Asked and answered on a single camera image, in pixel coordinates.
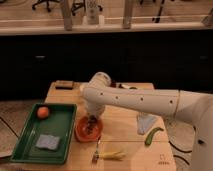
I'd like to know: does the dark red grape bunch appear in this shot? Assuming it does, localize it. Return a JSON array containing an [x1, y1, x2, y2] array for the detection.
[[87, 116, 97, 134]]

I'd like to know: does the green plastic tray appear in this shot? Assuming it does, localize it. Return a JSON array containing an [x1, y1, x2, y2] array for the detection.
[[10, 103, 77, 164]]

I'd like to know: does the white round container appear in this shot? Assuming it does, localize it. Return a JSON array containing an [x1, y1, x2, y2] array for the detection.
[[79, 83, 86, 93]]

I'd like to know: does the orange fruit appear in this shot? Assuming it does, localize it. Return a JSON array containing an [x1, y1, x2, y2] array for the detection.
[[37, 107, 50, 119]]

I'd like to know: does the green pepper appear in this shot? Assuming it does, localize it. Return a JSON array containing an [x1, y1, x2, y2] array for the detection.
[[144, 127, 164, 147]]

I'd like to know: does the brown black block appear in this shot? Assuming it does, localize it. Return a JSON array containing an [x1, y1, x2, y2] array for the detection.
[[55, 80, 74, 90]]

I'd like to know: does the black cable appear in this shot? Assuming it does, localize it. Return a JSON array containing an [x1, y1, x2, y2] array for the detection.
[[168, 124, 196, 171]]

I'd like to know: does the orange red bowl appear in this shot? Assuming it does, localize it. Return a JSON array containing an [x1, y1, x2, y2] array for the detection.
[[75, 116, 103, 143]]

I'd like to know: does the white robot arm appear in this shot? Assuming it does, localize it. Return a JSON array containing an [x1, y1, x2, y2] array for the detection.
[[81, 72, 213, 171]]

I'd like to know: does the office chair base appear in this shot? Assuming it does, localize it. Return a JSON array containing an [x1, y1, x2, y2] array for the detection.
[[32, 0, 60, 12]]

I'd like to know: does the dark purple bowl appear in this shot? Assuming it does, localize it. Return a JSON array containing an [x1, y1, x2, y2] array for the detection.
[[111, 82, 117, 88]]

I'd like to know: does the light blue cloth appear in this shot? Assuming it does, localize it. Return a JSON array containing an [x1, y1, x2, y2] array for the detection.
[[137, 113, 157, 135]]

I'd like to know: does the blue grey sponge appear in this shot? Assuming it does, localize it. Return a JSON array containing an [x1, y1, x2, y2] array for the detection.
[[36, 134, 60, 150]]

